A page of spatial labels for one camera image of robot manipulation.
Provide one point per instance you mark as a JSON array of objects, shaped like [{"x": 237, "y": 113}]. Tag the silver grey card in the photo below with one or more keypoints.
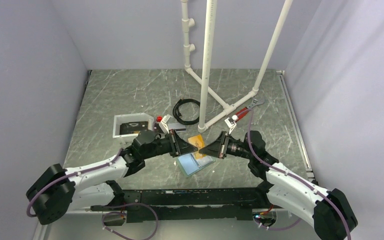
[{"x": 178, "y": 127}]

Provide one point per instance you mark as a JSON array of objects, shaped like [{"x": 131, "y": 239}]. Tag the white plastic card tray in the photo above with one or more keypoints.
[{"x": 121, "y": 118}]

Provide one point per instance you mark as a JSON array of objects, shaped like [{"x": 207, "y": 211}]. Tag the red handled adjustable wrench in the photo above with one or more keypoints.
[{"x": 241, "y": 113}]

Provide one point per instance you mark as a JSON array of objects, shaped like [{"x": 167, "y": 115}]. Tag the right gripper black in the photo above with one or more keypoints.
[{"x": 219, "y": 147}]

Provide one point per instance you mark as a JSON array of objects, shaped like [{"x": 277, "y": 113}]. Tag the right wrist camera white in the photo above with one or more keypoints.
[{"x": 231, "y": 123}]

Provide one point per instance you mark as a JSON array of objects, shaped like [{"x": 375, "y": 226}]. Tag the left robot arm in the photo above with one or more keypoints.
[{"x": 79, "y": 179}]

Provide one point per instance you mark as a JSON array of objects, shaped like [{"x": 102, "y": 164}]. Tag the black card in tray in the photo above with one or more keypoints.
[{"x": 133, "y": 127}]

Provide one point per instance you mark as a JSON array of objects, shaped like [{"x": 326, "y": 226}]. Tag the green card holder wallet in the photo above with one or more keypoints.
[{"x": 189, "y": 165}]

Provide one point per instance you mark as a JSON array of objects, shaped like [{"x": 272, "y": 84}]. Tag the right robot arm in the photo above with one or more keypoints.
[{"x": 327, "y": 211}]

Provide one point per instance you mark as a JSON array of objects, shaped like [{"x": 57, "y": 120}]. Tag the gold VIP card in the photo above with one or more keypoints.
[{"x": 199, "y": 143}]

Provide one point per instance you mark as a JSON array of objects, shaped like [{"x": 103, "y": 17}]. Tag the aluminium rail frame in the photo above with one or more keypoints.
[{"x": 66, "y": 212}]

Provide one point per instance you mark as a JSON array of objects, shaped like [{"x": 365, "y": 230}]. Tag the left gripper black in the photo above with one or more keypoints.
[{"x": 179, "y": 146}]

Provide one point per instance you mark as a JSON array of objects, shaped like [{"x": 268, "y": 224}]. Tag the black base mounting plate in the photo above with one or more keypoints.
[{"x": 188, "y": 204}]

